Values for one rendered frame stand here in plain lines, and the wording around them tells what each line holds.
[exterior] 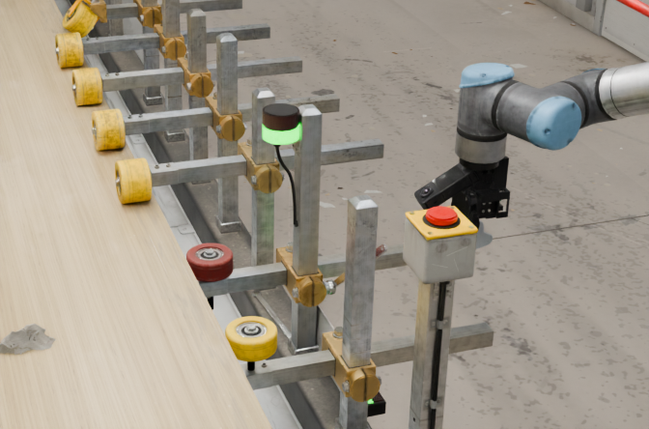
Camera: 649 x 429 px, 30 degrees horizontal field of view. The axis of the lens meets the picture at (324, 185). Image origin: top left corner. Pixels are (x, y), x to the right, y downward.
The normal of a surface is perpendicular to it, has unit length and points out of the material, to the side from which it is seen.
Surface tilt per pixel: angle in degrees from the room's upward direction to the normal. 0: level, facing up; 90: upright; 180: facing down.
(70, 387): 0
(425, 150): 0
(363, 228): 90
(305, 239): 90
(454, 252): 90
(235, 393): 0
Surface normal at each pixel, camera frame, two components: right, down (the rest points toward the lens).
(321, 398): 0.03, -0.90
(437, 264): 0.33, 0.42
